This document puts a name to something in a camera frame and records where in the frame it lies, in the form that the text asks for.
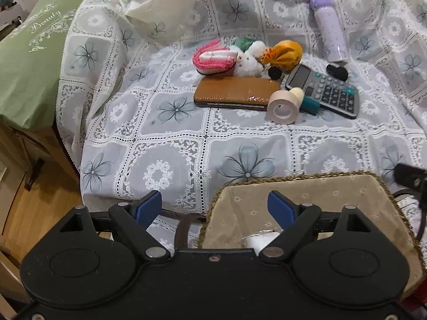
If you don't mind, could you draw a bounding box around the beige tape roll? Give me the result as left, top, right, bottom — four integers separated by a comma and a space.
266, 87, 304, 125

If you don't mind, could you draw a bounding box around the teal cream sponge applicator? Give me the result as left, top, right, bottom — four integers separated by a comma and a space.
290, 87, 320, 115

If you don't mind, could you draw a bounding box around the yellow orange cloth pouch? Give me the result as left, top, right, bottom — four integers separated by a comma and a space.
260, 40, 303, 71

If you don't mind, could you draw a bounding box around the pink white cloth bundle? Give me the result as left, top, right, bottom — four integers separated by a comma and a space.
192, 38, 238, 76

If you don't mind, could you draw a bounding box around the beige fabric basket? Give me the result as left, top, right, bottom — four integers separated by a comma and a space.
197, 172, 426, 298

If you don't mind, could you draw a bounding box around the wooden cabinet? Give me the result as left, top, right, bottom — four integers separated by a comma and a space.
1, 124, 82, 303

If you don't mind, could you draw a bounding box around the grey desk calculator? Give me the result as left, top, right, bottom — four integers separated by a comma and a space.
285, 64, 360, 119

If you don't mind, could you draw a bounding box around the black sponge applicator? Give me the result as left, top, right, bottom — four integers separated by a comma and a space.
326, 64, 348, 82

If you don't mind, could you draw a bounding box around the white lace floral cloth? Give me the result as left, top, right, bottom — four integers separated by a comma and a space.
56, 0, 427, 254

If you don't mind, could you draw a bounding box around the brown leather wallet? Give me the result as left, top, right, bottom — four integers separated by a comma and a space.
193, 76, 280, 111

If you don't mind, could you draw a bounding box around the dark bottle black cap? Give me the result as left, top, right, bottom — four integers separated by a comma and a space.
268, 66, 283, 81

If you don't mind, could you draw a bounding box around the purple thermos bottle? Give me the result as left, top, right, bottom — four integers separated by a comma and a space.
309, 0, 349, 62

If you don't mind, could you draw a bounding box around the white plush toy green hat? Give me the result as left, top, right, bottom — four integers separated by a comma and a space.
230, 38, 267, 77

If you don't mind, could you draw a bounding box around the green embroidered pillow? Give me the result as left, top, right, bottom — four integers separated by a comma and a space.
0, 0, 83, 131

